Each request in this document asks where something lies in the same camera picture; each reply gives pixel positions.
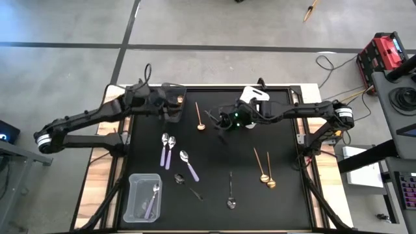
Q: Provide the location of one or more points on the dark tablet screen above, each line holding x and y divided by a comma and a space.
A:
409, 131

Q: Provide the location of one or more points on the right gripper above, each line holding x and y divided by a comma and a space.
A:
228, 121

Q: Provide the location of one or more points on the black pole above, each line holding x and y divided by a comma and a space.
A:
403, 68

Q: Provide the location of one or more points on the dark cart beam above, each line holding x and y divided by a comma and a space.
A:
367, 157

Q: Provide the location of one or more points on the clear plastic bin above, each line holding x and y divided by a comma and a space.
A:
136, 195

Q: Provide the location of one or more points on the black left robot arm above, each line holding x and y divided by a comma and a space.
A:
91, 115

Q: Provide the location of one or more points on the gray translucent bin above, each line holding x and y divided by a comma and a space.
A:
183, 110

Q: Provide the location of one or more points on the black caster wheel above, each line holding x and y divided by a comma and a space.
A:
383, 217

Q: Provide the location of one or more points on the white box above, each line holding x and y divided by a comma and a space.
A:
365, 177

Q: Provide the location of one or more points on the colorful keyboard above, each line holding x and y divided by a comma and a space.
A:
409, 191

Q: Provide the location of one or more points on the black table mat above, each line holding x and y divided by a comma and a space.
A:
260, 211

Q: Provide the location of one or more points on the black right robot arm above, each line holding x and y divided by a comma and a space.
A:
302, 110

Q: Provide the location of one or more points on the white plastic bin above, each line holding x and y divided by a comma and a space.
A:
252, 93

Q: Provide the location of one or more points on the black device with blue light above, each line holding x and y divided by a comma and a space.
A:
8, 131

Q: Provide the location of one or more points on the yellow connector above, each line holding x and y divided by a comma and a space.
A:
337, 132

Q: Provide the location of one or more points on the black spoon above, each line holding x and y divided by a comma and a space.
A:
224, 140

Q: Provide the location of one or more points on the large silver spoon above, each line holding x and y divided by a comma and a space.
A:
179, 178

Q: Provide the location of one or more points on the red black tool case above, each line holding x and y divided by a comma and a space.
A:
382, 53

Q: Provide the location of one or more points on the gray equipment cart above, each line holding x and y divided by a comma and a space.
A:
393, 130

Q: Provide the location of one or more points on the gray side table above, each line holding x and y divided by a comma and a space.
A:
22, 152

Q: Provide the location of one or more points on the slim silver spoon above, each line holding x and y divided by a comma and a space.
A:
231, 203

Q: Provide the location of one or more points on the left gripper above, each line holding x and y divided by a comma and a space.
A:
162, 99

